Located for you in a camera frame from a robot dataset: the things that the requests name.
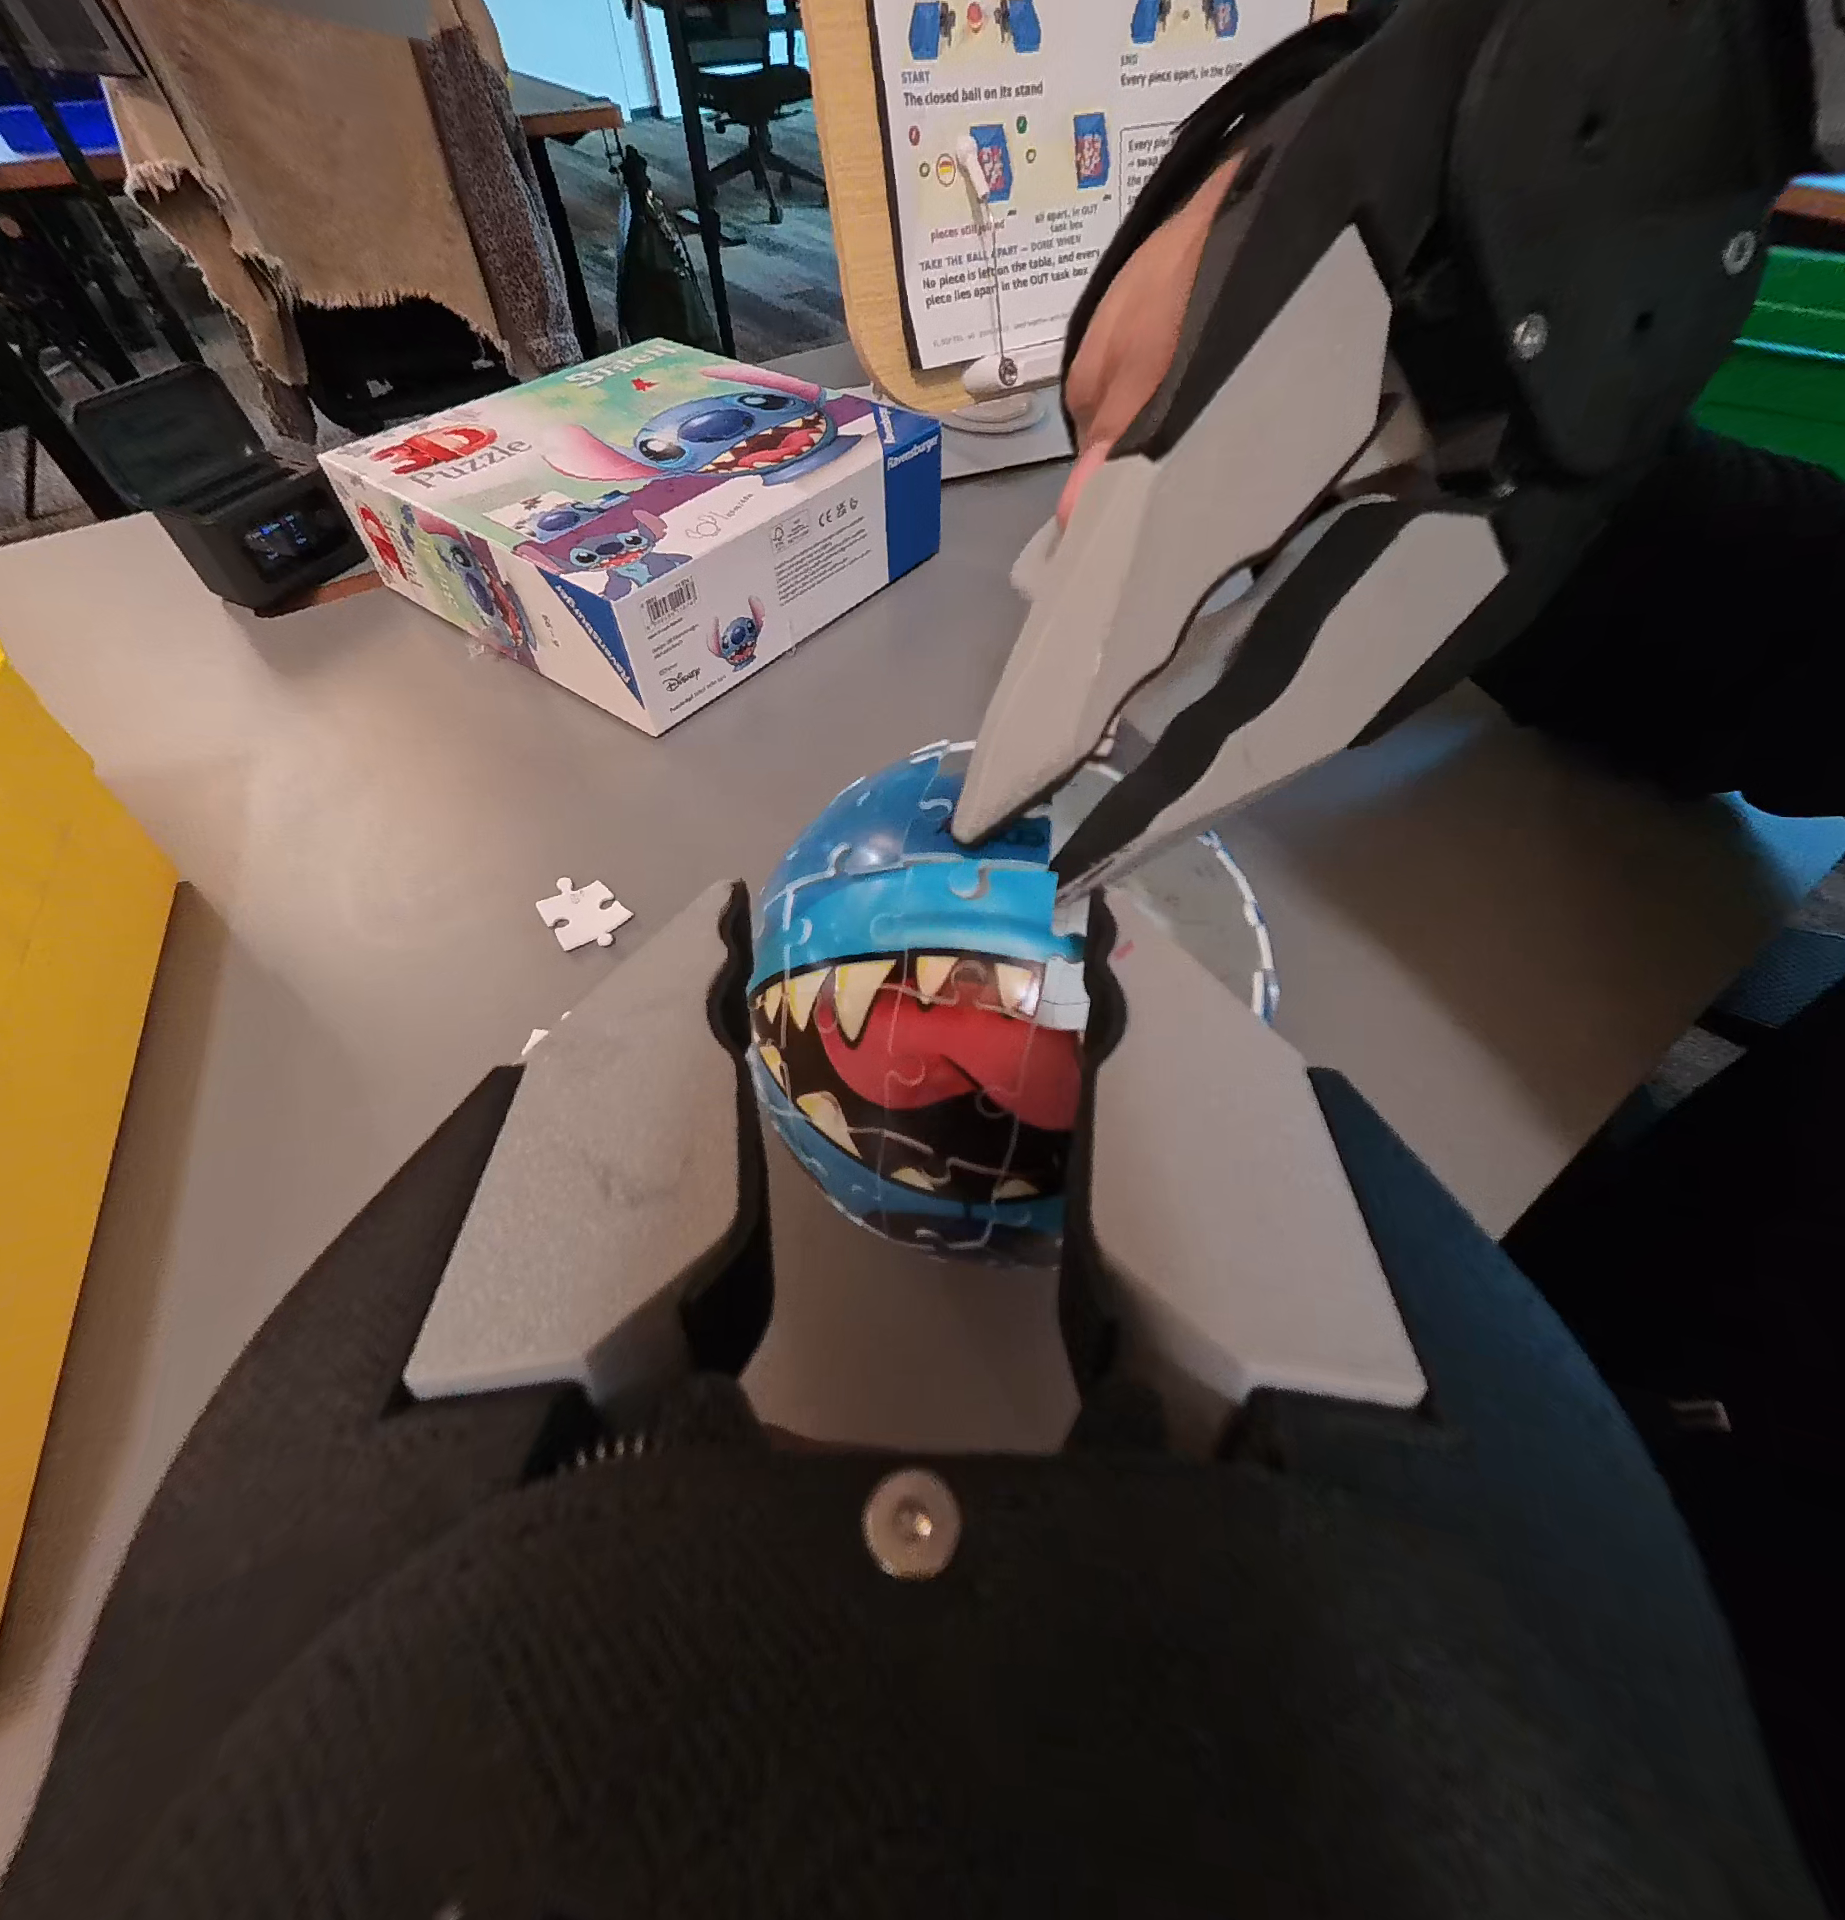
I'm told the yellow bin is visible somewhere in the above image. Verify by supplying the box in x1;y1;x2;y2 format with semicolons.
0;609;180;1723

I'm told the blue puzzle ball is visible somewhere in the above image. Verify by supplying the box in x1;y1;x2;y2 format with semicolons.
747;739;1279;1271

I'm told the person's right hand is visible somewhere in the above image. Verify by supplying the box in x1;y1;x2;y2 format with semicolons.
1055;149;1259;526

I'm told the wooden table with black legs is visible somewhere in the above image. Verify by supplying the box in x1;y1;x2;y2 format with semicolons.
507;72;739;362

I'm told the blue bin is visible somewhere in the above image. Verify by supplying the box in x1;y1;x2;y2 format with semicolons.
0;43;125;161

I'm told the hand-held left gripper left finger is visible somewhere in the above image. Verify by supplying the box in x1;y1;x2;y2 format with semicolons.
401;878;778;1405

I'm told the black office chair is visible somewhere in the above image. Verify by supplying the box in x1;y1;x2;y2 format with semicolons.
664;0;829;230

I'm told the green bin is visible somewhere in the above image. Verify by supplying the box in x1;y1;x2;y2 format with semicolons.
1692;244;1845;493

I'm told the black device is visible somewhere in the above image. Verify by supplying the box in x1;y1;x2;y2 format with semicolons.
74;362;374;616

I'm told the colourful puzzle box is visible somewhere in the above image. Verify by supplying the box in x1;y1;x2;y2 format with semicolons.
317;340;945;737

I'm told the beige cloth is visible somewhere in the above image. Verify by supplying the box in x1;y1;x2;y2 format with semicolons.
105;0;508;394

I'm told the grey knit cloth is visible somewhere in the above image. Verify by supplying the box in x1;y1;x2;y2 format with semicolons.
410;27;587;380

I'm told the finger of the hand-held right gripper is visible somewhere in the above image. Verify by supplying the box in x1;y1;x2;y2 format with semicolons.
951;223;1399;847
1046;496;1513;905

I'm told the instruction sign board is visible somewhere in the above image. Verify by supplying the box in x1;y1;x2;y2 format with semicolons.
798;0;1348;440

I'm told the person's right forearm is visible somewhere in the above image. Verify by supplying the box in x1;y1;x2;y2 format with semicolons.
1470;421;1845;835

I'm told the dark bag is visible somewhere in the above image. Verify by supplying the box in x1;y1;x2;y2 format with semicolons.
613;148;723;358

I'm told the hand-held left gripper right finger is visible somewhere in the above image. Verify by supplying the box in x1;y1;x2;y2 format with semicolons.
1062;890;1429;1454

